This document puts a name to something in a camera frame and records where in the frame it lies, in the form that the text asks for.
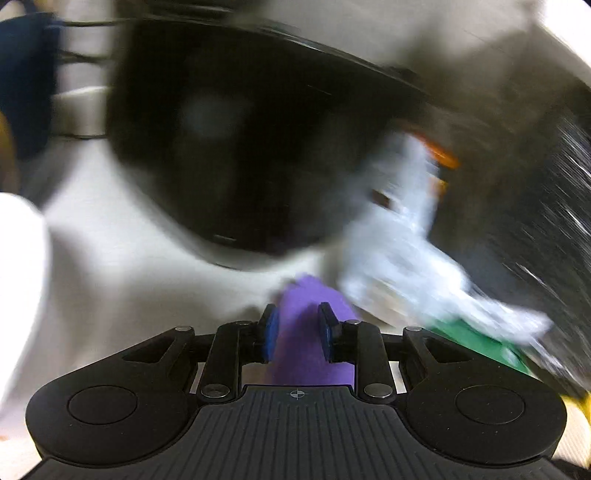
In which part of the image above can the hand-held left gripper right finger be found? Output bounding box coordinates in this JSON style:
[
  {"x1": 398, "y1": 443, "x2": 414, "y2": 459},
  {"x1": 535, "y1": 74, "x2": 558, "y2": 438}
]
[{"x1": 318, "y1": 302, "x2": 474, "y2": 407}]

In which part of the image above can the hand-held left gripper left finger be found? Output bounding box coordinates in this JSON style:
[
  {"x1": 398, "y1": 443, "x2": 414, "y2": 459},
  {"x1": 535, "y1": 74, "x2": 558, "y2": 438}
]
[{"x1": 121, "y1": 304, "x2": 281, "y2": 402}]

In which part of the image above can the purple item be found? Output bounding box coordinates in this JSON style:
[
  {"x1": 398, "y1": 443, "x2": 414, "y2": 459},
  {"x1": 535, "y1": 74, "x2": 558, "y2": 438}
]
[{"x1": 270, "y1": 274, "x2": 358, "y2": 387}]

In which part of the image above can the clear plastic bag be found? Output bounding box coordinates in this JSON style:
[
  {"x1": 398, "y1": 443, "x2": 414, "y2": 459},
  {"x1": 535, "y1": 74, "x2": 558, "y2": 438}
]
[{"x1": 339, "y1": 131, "x2": 552, "y2": 347}]

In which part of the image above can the green packet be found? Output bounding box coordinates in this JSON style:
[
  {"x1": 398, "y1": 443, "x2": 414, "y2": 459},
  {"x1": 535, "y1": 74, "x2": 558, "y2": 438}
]
[{"x1": 427, "y1": 316, "x2": 532, "y2": 374}]

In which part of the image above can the black rice cooker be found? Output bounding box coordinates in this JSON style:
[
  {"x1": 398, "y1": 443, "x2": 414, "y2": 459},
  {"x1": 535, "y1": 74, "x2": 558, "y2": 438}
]
[{"x1": 108, "y1": 18, "x2": 430, "y2": 271}]

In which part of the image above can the jar with orange lid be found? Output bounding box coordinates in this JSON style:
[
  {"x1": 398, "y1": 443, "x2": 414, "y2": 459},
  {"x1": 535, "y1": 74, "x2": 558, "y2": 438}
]
[{"x1": 411, "y1": 131, "x2": 462, "y2": 204}]

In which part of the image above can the blue small rice cooker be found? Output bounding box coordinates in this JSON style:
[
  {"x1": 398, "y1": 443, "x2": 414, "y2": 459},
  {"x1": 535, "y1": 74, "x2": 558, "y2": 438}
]
[{"x1": 0, "y1": 11, "x2": 61, "y2": 160}]

